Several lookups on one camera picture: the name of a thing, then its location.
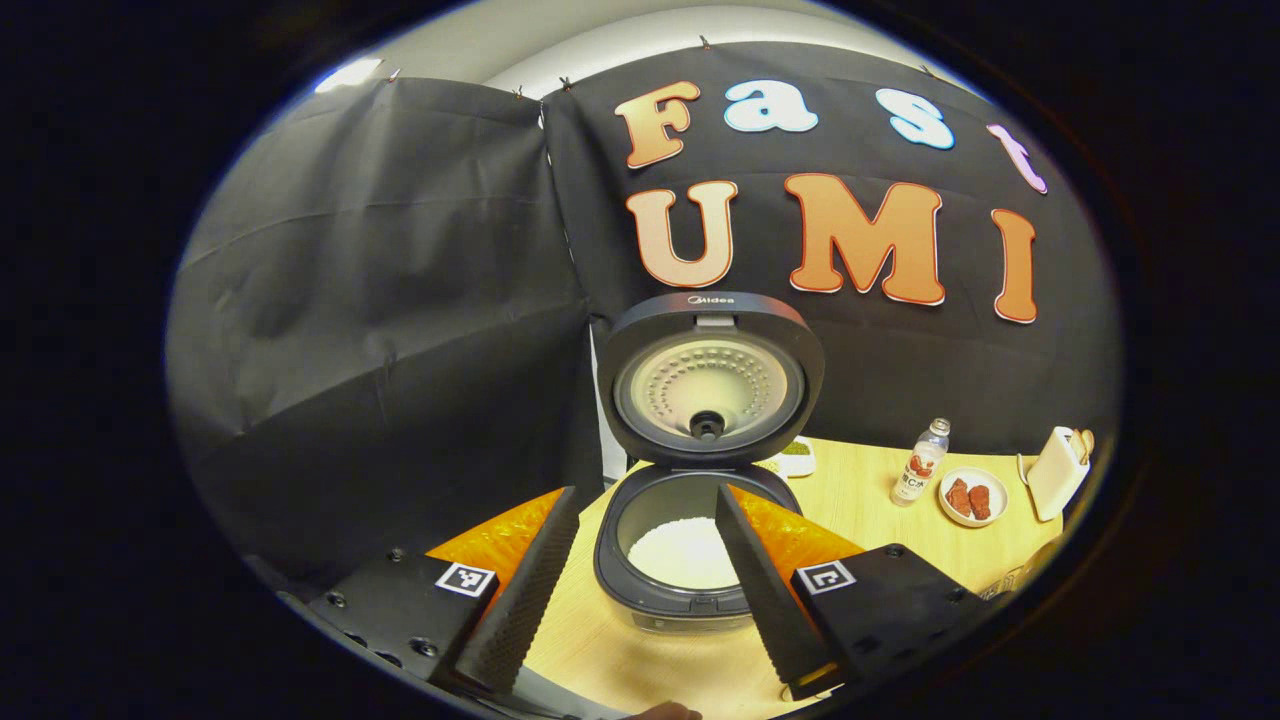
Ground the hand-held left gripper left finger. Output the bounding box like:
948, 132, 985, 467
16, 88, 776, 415
300, 486, 581, 696

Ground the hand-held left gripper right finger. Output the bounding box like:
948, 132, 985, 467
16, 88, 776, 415
714, 483, 1001, 701

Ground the white rice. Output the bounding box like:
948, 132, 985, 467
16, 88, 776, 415
627, 516, 741, 591

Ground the small white sauce dish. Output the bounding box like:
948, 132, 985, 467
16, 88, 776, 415
757, 437, 817, 479

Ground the clear plastic drink bottle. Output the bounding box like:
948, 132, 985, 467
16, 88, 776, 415
890, 418, 952, 508

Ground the white round plate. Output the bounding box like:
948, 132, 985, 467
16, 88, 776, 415
938, 467, 1009, 528

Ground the white toaster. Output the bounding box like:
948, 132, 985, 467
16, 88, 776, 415
1018, 426, 1091, 523

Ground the black backdrop cloth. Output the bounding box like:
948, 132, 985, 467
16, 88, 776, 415
165, 40, 1126, 601

